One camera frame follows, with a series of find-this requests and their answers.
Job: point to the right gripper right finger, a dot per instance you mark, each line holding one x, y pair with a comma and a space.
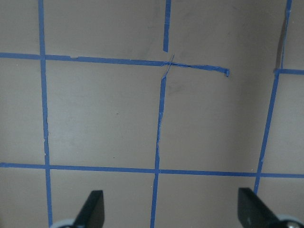
252, 212

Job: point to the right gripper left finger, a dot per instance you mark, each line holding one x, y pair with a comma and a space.
91, 214

